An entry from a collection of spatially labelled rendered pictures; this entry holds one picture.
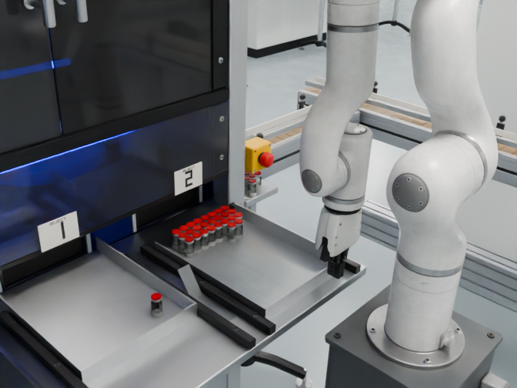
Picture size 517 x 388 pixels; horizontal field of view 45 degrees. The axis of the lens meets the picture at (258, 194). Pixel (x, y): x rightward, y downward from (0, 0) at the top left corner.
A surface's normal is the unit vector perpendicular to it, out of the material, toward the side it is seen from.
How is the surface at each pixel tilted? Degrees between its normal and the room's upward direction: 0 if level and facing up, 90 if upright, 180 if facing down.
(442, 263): 89
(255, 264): 0
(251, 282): 0
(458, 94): 104
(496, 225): 90
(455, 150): 25
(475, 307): 0
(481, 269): 90
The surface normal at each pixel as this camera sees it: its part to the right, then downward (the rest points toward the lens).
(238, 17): 0.73, 0.34
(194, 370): 0.03, -0.88
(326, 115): -0.50, -0.36
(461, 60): 0.27, 0.35
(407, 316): -0.63, 0.35
